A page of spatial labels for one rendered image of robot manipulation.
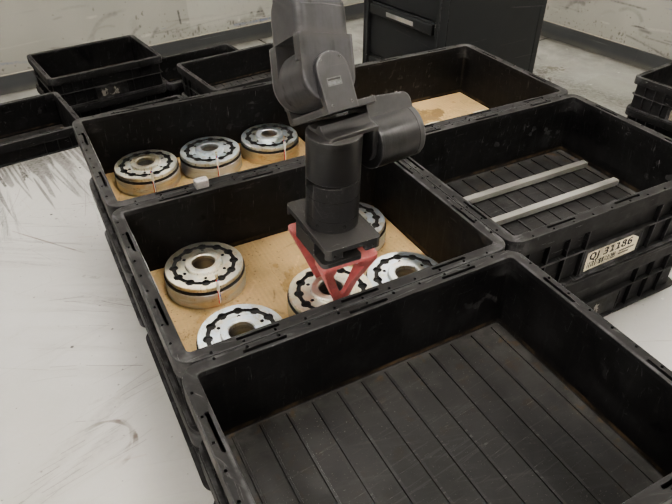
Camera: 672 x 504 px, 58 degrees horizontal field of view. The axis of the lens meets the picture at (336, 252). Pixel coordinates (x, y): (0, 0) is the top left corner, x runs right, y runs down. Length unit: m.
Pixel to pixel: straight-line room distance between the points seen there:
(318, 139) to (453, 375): 0.31
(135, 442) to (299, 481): 0.29
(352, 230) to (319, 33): 0.20
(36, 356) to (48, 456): 0.18
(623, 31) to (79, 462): 3.99
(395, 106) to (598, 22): 3.83
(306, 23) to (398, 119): 0.13
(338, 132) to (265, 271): 0.30
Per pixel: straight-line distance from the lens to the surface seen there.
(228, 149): 1.07
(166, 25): 4.13
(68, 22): 3.94
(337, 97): 0.58
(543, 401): 0.71
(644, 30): 4.28
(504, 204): 1.00
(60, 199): 1.34
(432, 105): 1.31
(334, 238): 0.63
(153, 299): 0.66
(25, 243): 1.23
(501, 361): 0.73
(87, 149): 0.98
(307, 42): 0.59
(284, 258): 0.85
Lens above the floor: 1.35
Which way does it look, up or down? 37 degrees down
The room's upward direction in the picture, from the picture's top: straight up
